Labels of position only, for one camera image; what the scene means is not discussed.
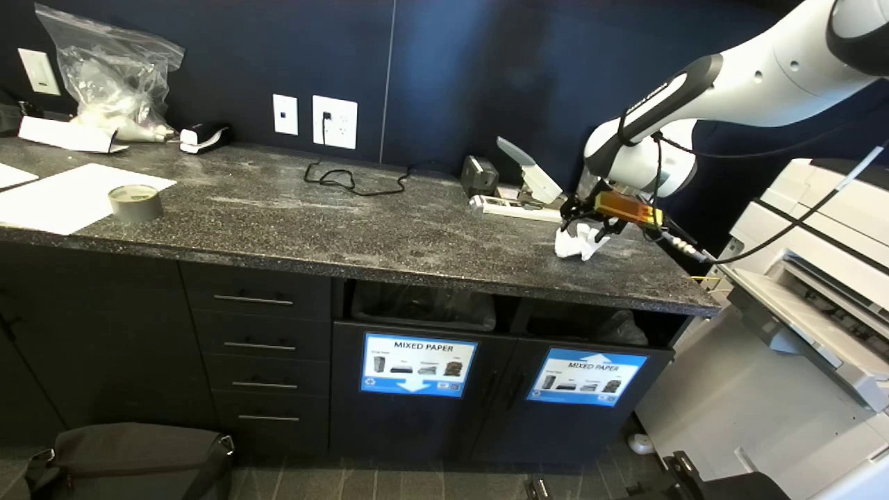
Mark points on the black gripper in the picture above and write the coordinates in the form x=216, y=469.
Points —
x=584, y=215

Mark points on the small white paper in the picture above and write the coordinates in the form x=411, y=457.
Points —
x=576, y=245

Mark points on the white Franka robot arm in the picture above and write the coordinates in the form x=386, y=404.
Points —
x=788, y=73

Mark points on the dark recycling bin cabinet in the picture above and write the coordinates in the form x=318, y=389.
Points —
x=504, y=433

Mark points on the black wheeled base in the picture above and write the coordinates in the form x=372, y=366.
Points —
x=731, y=487

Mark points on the white folded paper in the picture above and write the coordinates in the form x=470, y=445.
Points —
x=70, y=137

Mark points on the black tape dispenser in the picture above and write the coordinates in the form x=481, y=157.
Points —
x=479, y=176

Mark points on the blue label with up arrow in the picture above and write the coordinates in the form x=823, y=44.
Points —
x=587, y=377

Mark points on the blue label with down arrow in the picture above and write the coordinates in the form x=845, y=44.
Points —
x=419, y=365

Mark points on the white office printer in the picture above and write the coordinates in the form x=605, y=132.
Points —
x=816, y=370

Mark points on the grey tape roll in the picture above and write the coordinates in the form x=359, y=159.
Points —
x=136, y=200

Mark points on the dark drawer cabinet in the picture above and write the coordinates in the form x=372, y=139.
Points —
x=102, y=341

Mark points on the clear plastic bag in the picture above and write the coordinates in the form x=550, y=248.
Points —
x=112, y=73

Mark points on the black bag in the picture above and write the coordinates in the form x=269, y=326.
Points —
x=140, y=461

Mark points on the white paper sheet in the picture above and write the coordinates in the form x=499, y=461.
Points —
x=66, y=197

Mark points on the white wall outlet plate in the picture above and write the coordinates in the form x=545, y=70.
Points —
x=336, y=122

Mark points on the small white switch plate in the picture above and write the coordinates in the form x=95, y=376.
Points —
x=284, y=115

